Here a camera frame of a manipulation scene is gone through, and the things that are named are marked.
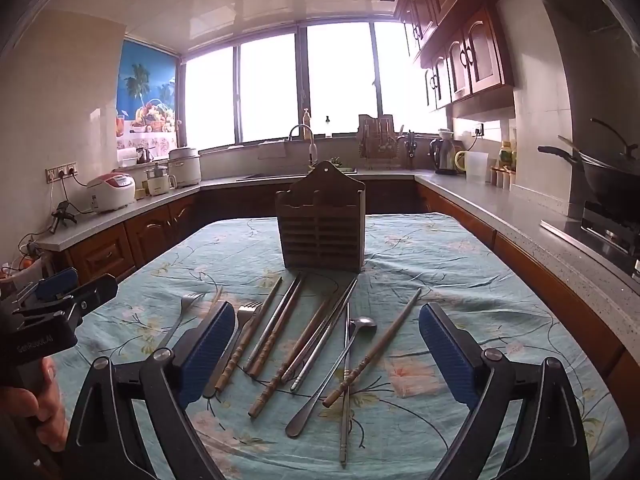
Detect thin dark carved chopstick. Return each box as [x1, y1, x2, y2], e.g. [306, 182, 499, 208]
[338, 304, 352, 468]

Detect black electric kettle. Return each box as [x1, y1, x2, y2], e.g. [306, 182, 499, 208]
[430, 129, 462, 176]

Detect wooden knife block rack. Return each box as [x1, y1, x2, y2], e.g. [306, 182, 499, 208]
[357, 114, 400, 169]

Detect wooden bamboo chopstick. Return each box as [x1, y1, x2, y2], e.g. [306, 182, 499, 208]
[322, 287, 422, 408]

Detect blue tropical window poster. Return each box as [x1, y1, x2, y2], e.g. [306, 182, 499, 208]
[115, 40, 178, 162]

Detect brown wooden chopstick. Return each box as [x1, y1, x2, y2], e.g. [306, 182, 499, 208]
[248, 273, 306, 379]

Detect white rice cooker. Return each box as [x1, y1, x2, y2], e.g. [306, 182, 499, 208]
[87, 172, 136, 214]

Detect upper wooden wall cabinets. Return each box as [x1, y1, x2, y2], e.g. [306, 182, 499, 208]
[395, 0, 514, 122]

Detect thin metal chopstick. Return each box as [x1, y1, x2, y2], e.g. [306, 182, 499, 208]
[245, 272, 303, 370]

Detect kitchen sink faucet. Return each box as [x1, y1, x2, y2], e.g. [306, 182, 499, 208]
[287, 122, 319, 172]

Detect clear plastic measuring jug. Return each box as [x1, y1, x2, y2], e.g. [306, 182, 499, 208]
[454, 151, 489, 183]

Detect silver metal chopstick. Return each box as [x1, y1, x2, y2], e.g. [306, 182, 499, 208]
[282, 276, 358, 393]

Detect fork with dark red handle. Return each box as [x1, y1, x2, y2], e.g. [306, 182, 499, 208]
[202, 301, 260, 399]

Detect wooden utensil holder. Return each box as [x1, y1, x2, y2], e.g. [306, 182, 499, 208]
[274, 162, 366, 273]

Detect black wok with handle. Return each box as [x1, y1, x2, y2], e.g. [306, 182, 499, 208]
[537, 117, 639, 221]

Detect small white blender appliance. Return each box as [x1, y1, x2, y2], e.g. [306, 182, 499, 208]
[145, 164, 177, 196]

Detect white tall cooker pot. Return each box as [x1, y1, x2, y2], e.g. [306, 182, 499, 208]
[168, 148, 202, 188]

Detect silver fork on left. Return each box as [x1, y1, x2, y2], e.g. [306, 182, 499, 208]
[156, 292, 203, 349]

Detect silver long-handled spoon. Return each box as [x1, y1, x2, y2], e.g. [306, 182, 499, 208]
[285, 316, 378, 439]

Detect person's left hand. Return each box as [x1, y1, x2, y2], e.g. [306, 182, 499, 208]
[1, 356, 68, 452]

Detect gas stove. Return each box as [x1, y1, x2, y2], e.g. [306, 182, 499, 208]
[540, 202, 639, 283]

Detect long bamboo-end chopstick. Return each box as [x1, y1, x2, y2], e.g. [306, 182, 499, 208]
[248, 297, 331, 419]

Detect teal floral tablecloth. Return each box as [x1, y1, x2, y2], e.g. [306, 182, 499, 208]
[52, 212, 630, 480]

